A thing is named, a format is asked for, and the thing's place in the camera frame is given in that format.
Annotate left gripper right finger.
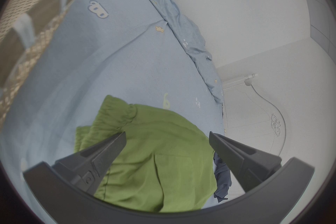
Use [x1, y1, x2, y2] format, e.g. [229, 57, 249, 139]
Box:
[209, 132, 283, 192]

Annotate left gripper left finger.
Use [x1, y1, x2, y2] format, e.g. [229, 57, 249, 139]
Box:
[54, 132, 127, 195]

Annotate green shorts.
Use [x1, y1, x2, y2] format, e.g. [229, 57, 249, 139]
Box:
[74, 95, 218, 213]

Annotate dark blue garment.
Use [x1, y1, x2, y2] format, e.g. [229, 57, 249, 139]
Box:
[213, 152, 233, 202]

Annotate bed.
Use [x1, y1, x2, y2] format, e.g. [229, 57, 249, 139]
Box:
[0, 0, 289, 218]

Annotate round woven basket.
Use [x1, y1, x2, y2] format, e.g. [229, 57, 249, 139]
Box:
[0, 0, 94, 127]

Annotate pale blue quilt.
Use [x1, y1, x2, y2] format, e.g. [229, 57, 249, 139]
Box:
[104, 0, 225, 104]

